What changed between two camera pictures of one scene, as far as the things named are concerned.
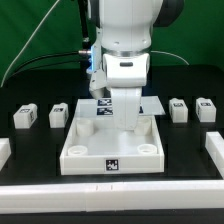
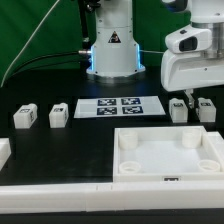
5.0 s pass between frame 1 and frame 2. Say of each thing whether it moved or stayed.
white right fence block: stayed
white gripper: moved
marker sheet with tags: stayed
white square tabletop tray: moved
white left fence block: stayed
